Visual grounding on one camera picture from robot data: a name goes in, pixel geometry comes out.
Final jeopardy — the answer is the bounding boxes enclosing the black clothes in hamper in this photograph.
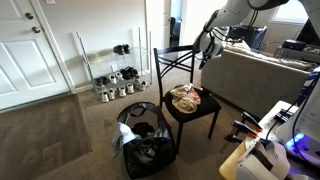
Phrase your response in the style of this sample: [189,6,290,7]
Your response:
[132,121,155,138]

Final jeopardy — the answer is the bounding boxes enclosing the patterned white pillow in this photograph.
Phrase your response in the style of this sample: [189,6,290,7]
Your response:
[232,38,252,52]

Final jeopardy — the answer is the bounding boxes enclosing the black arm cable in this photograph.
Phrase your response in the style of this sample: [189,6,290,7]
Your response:
[203,9,260,45]

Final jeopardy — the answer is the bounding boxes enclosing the orange handled black clamp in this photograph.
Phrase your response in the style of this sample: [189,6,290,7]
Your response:
[223,120,260,145]
[240,111,264,133]

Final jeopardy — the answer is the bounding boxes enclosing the black base cable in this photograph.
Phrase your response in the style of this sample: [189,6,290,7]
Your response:
[264,71,320,158]

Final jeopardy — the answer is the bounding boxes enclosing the grey fabric sofa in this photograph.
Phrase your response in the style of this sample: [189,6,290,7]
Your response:
[200,35,318,118]

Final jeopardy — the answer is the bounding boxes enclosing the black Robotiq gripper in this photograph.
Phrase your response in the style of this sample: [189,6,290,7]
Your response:
[198,49,215,71]

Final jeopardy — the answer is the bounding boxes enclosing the dark blue folding chair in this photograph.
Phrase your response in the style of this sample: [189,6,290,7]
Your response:
[228,24,268,52]

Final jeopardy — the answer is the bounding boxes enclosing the black box on side table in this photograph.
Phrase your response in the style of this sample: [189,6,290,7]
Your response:
[282,38,308,52]

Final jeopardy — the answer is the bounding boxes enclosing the black shoe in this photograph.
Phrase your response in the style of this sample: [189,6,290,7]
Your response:
[112,44,126,56]
[122,43,132,55]
[128,66,140,80]
[119,68,132,81]

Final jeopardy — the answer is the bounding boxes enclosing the black mesh hamper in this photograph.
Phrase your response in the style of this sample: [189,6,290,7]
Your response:
[116,101,178,180]

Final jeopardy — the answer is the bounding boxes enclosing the crumpled beige cloth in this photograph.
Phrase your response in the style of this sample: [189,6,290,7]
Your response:
[169,83,202,115]

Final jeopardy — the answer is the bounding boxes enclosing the wire shoe rack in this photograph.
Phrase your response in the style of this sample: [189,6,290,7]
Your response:
[75,27,154,101]

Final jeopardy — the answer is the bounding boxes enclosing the bright window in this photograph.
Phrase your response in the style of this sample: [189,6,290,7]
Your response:
[270,0,310,25]

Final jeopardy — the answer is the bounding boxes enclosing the white panel door with deadbolt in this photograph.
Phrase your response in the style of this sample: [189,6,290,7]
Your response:
[0,0,72,111]

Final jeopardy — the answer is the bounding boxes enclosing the wooden work table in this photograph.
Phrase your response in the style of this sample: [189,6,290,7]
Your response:
[218,99,320,180]

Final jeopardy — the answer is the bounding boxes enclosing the white VR headset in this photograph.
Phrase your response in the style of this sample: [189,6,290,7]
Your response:
[234,139,291,180]

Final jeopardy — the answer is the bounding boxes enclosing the white cloth in hamper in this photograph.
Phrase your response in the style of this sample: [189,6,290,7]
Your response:
[111,122,142,158]

